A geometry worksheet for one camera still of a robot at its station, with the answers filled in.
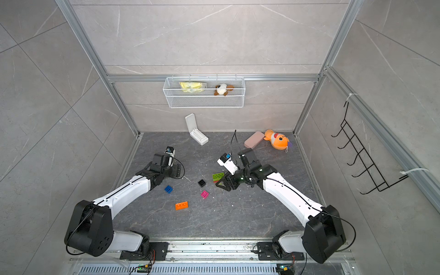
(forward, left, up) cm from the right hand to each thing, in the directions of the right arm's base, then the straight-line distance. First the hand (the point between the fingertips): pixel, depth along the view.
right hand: (222, 180), depth 77 cm
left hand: (+14, +26, -5) cm, 30 cm away
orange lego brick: (-6, +22, -16) cm, 28 cm away
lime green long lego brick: (+8, +3, -11) cm, 13 cm away
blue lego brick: (+3, +30, -15) cm, 33 cm away
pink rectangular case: (+39, -22, -16) cm, 48 cm away
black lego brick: (+7, +12, -17) cm, 22 cm away
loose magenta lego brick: (+1, +10, -16) cm, 19 cm away
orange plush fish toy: (+31, -35, -9) cm, 48 cm away
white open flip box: (+42, +17, -13) cm, 48 cm away
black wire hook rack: (-6, -56, +14) cm, 58 cm away
